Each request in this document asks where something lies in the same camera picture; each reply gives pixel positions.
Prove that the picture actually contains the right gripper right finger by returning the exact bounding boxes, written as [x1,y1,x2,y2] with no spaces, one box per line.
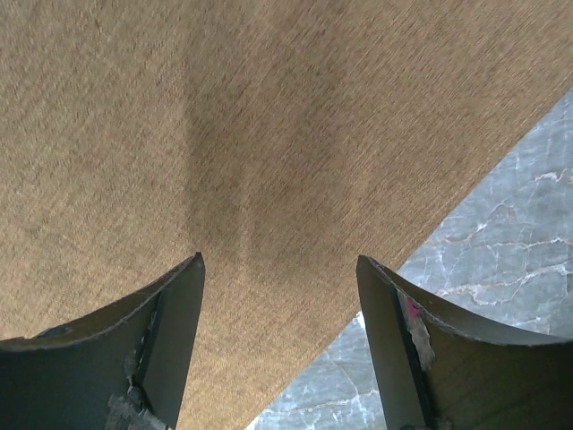
[356,256,572,429]

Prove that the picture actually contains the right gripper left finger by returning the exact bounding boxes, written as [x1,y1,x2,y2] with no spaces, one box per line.
[1,254,205,429]

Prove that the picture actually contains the brown cloth napkin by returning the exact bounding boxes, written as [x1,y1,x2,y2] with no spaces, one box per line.
[1,1,572,429]

